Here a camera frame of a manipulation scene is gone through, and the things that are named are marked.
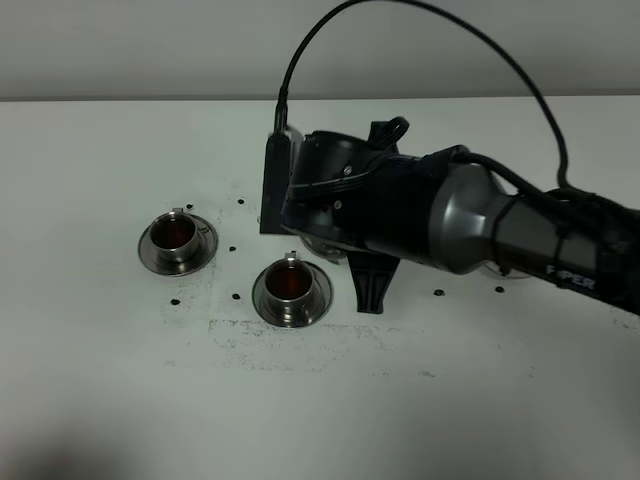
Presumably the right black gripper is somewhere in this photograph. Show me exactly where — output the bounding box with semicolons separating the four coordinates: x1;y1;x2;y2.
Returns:
283;116;430;313

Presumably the stainless steel teapot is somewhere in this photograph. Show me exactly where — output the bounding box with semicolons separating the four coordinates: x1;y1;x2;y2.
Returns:
300;236;347;265

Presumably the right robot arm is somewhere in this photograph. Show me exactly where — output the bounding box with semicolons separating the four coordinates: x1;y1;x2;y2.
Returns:
282;117;639;313

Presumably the middle steel saucer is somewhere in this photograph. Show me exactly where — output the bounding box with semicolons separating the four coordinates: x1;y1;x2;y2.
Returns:
251;261;333;329

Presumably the middle steel teacup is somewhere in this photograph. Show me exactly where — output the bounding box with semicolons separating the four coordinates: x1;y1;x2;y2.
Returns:
263;252;315;302

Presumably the steel teacup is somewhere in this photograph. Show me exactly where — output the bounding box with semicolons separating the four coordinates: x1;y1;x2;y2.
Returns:
149;210;199;262
263;252;315;302

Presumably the left steel saucer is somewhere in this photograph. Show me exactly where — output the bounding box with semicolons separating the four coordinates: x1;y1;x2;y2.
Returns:
137;209;218;276

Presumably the left steel teacup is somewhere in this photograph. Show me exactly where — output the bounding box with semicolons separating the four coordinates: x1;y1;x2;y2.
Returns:
149;210;199;262

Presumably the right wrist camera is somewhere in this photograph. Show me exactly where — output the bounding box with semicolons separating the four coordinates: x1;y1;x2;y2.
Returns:
260;128;304;235

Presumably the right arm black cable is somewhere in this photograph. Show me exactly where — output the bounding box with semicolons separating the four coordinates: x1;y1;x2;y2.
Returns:
275;0;640;211

